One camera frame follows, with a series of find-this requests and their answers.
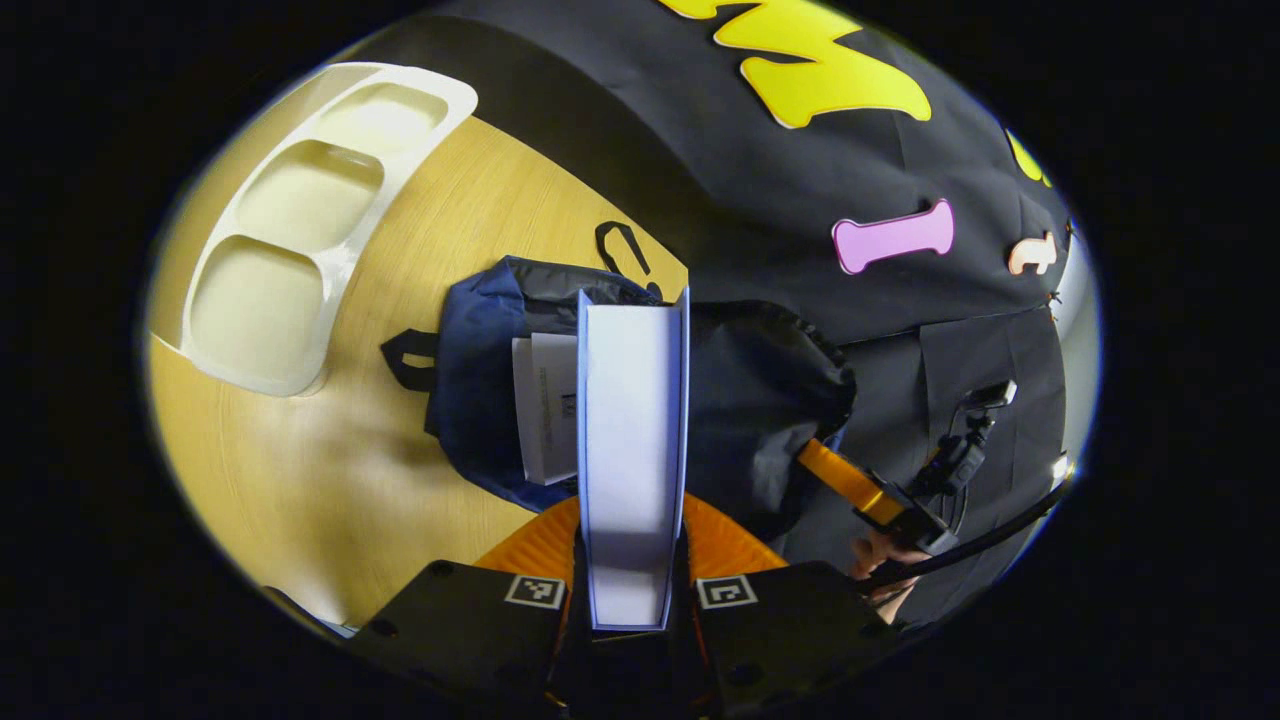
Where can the white book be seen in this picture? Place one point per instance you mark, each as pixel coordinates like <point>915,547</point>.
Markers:
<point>545,420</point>

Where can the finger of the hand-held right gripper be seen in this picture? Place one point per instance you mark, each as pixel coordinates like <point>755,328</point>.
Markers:
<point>845,480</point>

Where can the blue cover book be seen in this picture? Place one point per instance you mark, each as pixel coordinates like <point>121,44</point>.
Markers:
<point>630,450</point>

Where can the blue schoolbag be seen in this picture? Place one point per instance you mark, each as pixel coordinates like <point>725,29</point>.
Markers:
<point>470,380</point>

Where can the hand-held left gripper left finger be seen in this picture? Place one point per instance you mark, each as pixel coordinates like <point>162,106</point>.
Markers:
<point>470,630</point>

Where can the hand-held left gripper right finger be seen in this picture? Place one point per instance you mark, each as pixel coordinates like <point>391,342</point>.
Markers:
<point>790,630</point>

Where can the white bookshelf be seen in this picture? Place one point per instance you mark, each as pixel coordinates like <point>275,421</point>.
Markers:
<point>350,250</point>

